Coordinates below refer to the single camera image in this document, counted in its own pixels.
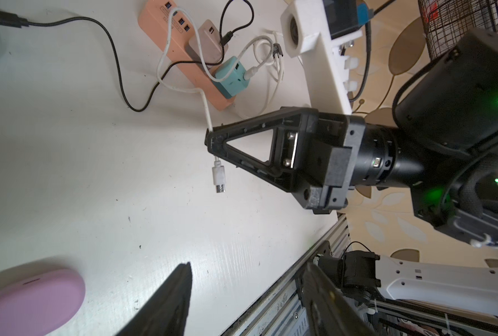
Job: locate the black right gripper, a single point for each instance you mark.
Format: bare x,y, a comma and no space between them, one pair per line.
328,161

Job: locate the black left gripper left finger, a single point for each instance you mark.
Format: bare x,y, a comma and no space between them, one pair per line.
166,312

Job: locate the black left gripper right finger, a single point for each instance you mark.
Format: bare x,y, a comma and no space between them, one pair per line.
327,311

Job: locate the teal usb charger adapter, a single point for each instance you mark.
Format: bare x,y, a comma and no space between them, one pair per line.
233,84

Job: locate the purple earbuds case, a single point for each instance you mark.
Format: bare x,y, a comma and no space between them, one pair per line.
41,304

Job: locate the pink usb charger adapter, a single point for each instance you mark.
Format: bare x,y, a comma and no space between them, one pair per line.
210,43

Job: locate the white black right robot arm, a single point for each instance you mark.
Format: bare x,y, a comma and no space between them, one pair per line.
443,146

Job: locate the pink power strip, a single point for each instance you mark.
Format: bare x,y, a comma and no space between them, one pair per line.
153,21

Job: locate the aluminium frame rail front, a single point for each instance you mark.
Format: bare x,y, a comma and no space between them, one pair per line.
279,310

